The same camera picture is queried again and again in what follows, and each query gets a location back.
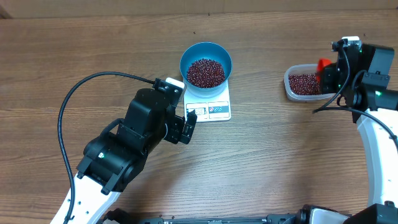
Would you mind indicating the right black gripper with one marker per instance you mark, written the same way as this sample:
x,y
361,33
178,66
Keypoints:
x,y
329,78

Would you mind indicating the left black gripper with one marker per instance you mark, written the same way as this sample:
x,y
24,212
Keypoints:
x,y
176,125

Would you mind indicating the orange measuring scoop blue handle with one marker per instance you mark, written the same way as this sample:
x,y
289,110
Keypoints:
x,y
322,63

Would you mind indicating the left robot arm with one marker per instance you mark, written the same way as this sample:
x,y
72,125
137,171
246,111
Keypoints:
x,y
113,159

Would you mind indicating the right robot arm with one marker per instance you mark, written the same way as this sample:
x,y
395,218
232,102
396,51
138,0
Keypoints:
x,y
358,81

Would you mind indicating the white kitchen scale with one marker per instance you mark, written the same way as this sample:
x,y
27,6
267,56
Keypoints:
x,y
209,104

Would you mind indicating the red beans in bowl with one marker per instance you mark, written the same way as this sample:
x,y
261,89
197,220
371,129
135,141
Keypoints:
x,y
206,73

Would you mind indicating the blue bowl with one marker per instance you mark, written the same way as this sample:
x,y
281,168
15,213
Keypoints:
x,y
207,50

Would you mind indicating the clear plastic container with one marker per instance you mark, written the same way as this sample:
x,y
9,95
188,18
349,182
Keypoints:
x,y
299,70

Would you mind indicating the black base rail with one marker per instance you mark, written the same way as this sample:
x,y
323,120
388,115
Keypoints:
x,y
119,216

